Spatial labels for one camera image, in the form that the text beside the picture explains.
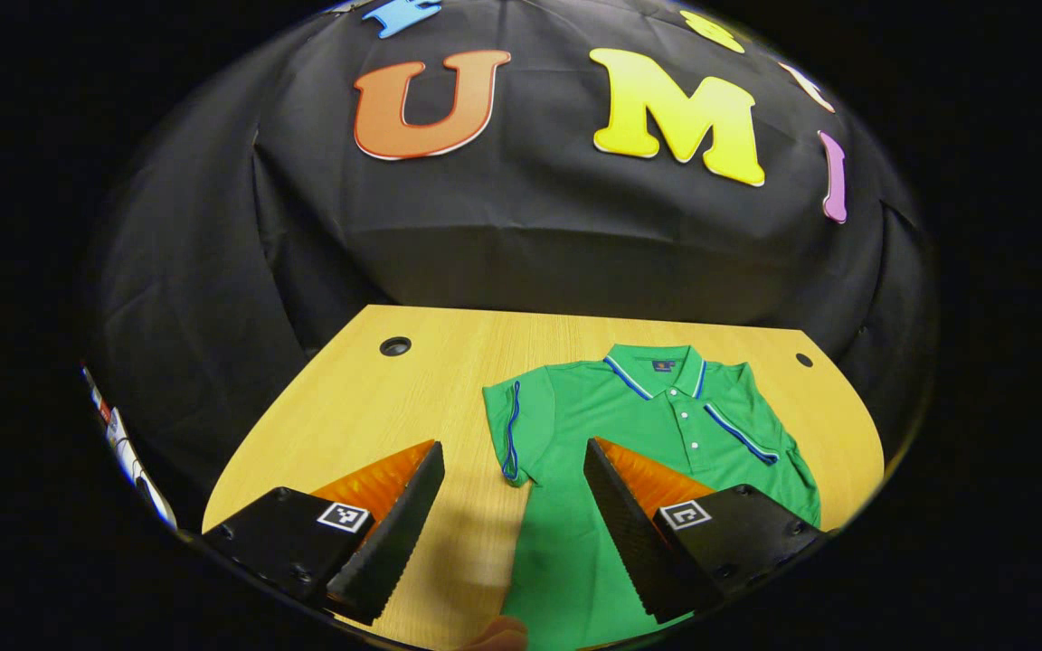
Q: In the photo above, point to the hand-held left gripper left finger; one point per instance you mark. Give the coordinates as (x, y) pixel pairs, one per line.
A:
(399, 542)

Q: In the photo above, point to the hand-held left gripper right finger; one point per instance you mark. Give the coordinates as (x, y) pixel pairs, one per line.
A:
(629, 542)

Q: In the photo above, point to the green T-shirt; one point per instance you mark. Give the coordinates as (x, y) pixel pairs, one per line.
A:
(666, 425)

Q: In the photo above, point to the white red printed board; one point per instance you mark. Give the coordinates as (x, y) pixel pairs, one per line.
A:
(123, 443)

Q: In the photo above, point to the black backdrop cloth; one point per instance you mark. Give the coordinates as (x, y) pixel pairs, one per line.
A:
(530, 235)

